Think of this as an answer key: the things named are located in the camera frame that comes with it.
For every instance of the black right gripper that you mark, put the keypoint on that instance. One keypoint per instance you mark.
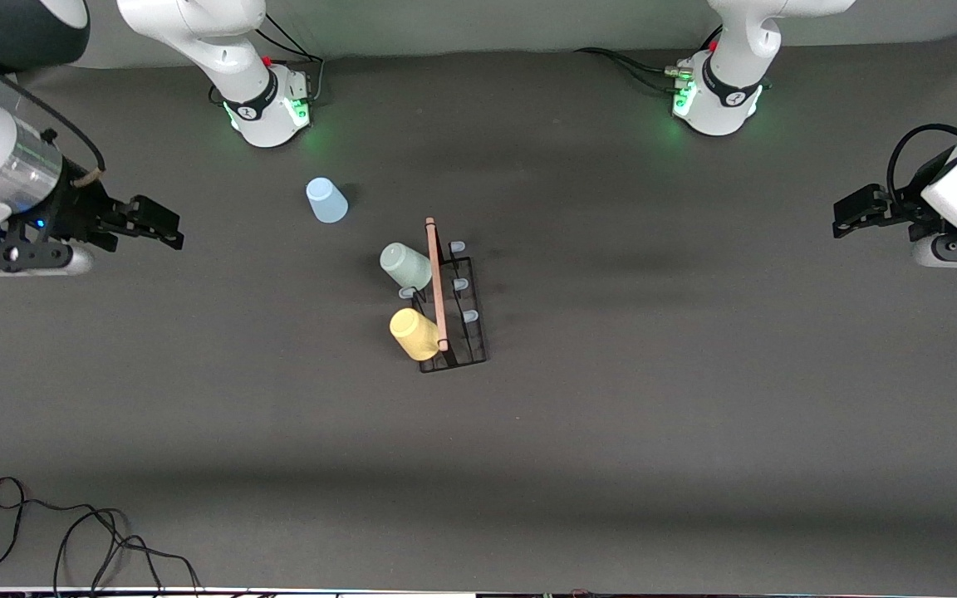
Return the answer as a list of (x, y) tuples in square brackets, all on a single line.
[(80, 209)]

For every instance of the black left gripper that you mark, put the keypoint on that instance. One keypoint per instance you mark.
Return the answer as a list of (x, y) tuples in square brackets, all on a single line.
[(902, 207)]

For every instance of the pale green plastic cup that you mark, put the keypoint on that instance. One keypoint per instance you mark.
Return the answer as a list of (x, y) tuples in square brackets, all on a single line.
[(404, 266)]

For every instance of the yellow plastic cup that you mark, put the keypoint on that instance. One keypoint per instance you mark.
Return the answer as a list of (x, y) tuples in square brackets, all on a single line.
[(414, 335)]

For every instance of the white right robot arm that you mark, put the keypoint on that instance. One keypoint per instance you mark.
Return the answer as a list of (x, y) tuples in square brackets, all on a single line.
[(196, 25)]

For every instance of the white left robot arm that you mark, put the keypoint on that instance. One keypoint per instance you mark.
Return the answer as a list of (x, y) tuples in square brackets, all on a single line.
[(736, 83)]

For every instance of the light blue plastic cup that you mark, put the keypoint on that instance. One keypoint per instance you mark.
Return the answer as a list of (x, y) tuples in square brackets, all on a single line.
[(326, 201)]

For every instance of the dark grey table mat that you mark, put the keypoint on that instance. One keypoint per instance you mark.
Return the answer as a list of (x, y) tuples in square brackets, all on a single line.
[(528, 498)]

